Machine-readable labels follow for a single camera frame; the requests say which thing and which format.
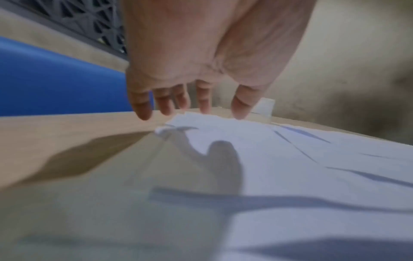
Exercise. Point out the person's left hand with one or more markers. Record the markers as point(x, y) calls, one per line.
point(193, 45)

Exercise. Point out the small white block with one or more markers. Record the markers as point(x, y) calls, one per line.
point(265, 106)

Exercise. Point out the grey lattice grille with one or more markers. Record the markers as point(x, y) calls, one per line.
point(87, 17)

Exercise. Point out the blue padded seat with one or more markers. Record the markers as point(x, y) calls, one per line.
point(58, 84)

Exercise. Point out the white cloth sheet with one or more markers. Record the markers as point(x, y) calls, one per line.
point(290, 178)

